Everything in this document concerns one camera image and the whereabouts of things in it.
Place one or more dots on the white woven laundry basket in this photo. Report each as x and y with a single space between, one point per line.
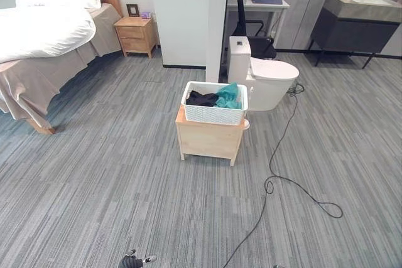
213 113

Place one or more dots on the black office chair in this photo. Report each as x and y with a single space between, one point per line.
251 34

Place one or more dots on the wooden nightstand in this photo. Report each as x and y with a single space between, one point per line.
136 35

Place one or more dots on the white desk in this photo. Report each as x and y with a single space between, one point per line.
260 10

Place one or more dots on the dark vanity cabinet with sink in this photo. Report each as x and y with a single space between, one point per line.
355 26

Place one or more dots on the light wooden stool cabinet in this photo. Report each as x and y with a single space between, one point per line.
208 140

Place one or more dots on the dark picture frame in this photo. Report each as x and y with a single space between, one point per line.
132 10

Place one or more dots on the white toilet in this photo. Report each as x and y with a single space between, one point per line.
263 79

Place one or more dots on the teal garment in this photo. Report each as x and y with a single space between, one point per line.
228 96

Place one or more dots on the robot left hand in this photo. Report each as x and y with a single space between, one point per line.
130 261

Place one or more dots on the black garment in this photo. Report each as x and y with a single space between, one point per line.
201 98

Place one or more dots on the white duvet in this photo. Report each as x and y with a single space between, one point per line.
41 31

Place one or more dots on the bed with beige skirt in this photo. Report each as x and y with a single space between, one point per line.
47 64

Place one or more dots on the purple tissue box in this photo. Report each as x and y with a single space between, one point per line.
146 14

